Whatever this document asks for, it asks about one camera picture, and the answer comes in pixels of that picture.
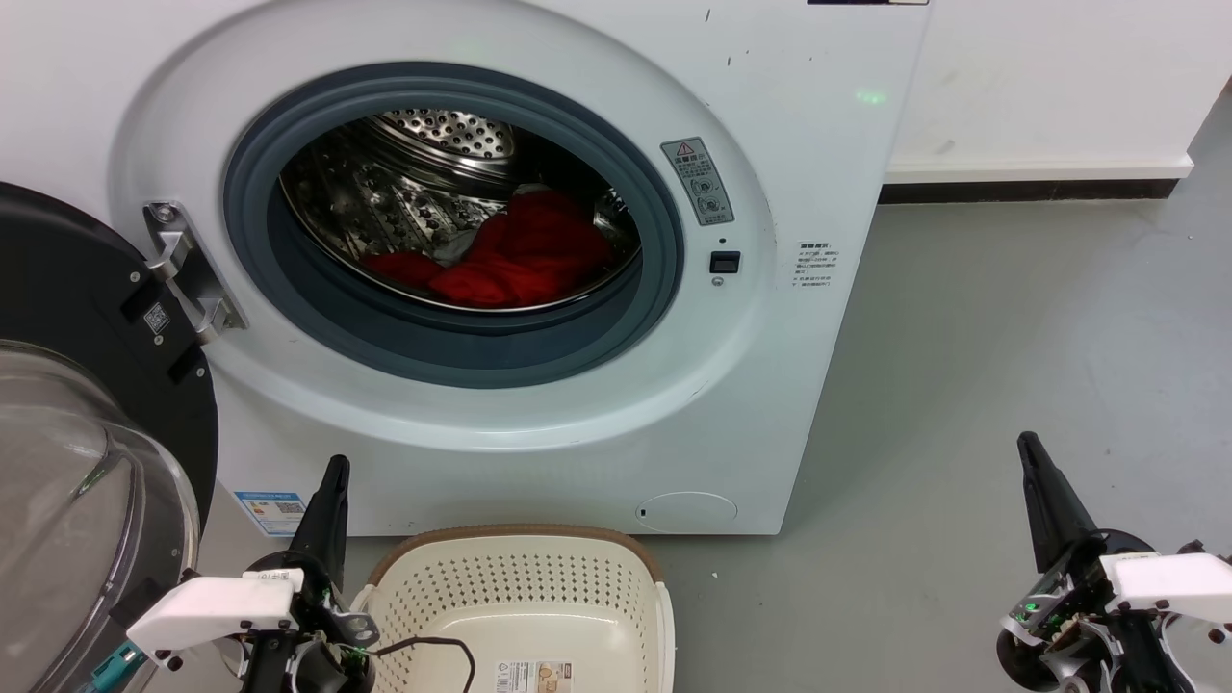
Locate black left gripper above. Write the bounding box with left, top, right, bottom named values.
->
left=236, top=455, right=381, bottom=693

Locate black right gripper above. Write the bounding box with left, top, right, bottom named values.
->
left=995, top=432, right=1194, bottom=693

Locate cream perforated laundry basket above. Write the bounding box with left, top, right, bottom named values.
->
left=350, top=525, right=677, bottom=693

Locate printed paper product label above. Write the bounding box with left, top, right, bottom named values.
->
left=495, top=660, right=575, bottom=693

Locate steel washing machine drum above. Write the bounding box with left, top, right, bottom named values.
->
left=278, top=108, right=643, bottom=314

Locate red clothing item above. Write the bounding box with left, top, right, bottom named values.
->
left=361, top=190, right=614, bottom=310

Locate black washer door, glass bowl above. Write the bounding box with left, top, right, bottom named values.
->
left=0, top=181, right=220, bottom=693

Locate blue energy label sticker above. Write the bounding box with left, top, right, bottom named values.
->
left=233, top=490, right=308, bottom=538

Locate teal plastic connector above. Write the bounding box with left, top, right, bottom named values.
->
left=90, top=643, right=147, bottom=693

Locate silver metal door hinge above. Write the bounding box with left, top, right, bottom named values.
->
left=142, top=200, right=247, bottom=346

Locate white printed text sticker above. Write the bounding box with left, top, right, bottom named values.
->
left=792, top=240, right=840, bottom=292

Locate round white filter cover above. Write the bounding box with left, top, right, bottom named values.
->
left=634, top=491, right=739, bottom=534

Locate grey rubber door gasket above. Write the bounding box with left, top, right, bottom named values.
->
left=223, top=62, right=686, bottom=391

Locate white front-load washing machine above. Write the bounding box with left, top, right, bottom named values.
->
left=0, top=0, right=932, bottom=538

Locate grey warning label sticker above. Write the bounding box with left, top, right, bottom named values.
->
left=660, top=137, right=735, bottom=228

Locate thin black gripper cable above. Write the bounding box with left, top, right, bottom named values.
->
left=371, top=635, right=478, bottom=693

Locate black wall baseboard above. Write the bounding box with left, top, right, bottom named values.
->
left=878, top=178, right=1181, bottom=205

